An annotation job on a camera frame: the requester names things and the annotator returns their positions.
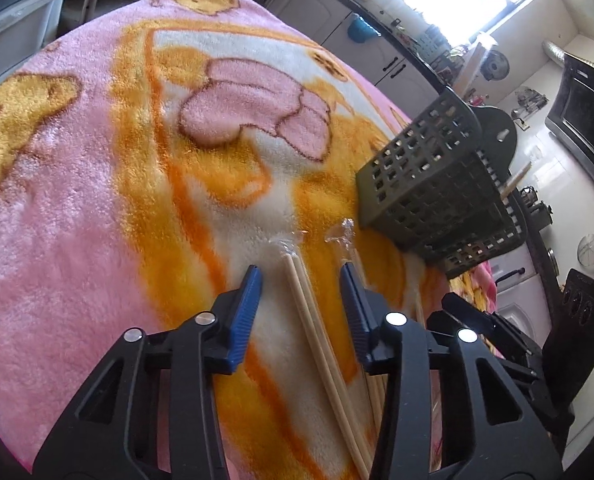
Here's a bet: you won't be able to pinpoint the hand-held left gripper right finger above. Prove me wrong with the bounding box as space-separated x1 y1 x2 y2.
338 261 563 480

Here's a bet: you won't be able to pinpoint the silver flexible duct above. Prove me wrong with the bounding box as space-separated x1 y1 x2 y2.
542 40 575 63

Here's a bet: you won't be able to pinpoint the wooden cutting board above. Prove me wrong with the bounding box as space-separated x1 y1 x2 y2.
454 35 493 96

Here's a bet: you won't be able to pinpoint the dark metal kettle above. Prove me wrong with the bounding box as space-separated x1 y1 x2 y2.
520 185 553 226

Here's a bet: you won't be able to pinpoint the plastic storage drawer unit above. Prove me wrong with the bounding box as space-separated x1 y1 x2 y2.
0 0 70 91

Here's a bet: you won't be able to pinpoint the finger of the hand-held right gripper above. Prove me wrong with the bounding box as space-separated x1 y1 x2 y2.
427 291 575 441

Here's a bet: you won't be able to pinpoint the pale blue knife holder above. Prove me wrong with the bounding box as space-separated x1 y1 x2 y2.
417 25 450 61

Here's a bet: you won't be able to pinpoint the hanging small kitchen tools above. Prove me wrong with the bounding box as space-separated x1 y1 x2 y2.
510 87 548 123

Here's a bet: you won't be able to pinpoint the black range hood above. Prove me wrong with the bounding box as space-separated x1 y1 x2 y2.
544 52 594 186

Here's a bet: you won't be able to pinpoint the pink printed bear blanket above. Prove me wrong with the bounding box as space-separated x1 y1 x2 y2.
0 0 498 480

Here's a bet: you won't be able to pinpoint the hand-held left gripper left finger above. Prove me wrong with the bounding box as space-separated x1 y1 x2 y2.
32 264 264 480

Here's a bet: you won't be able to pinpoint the dark green utensil basket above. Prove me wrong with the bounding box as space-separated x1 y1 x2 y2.
355 85 529 281

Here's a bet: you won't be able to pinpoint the hanging metal strainer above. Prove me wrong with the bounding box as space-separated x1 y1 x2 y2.
574 232 594 268

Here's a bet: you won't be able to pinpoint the round wall fan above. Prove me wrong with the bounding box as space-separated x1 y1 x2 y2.
480 50 510 81

